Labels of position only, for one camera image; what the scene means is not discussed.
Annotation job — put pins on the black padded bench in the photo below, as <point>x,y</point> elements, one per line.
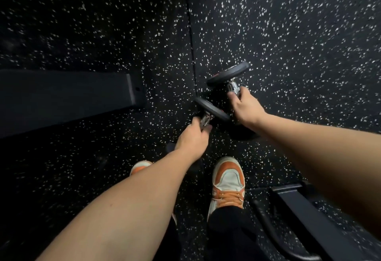
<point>65,100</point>

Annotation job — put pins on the black metal frame beam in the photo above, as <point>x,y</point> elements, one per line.
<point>309,222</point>

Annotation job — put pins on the orange and white right shoe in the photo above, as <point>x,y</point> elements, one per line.
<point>227,180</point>

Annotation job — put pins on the person's right hand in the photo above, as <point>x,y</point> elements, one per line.
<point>247,110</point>

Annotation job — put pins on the person's left hand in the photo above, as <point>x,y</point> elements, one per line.
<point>192,141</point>

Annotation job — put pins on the orange and white left shoe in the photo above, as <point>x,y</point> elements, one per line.
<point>140,166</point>

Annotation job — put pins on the person's left forearm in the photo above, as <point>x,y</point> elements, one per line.
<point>128,210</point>

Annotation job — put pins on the black left trouser leg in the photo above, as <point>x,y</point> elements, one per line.
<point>168,243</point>

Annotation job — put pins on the person's left thumb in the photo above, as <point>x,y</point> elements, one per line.
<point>207,130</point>

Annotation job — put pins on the black trouser leg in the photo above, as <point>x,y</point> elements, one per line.
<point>232,234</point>
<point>168,243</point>

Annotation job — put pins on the black right trouser leg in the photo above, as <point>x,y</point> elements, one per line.
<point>232,234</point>

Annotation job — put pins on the black curved metal bar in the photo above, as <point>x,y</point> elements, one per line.
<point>268,228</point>

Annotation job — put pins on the orange and white shoe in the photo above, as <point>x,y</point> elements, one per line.
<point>227,180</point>
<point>140,166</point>

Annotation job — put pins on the person's right thumb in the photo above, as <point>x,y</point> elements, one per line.
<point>232,99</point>

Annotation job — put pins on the person's right forearm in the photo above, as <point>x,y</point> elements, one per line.
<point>324,156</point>

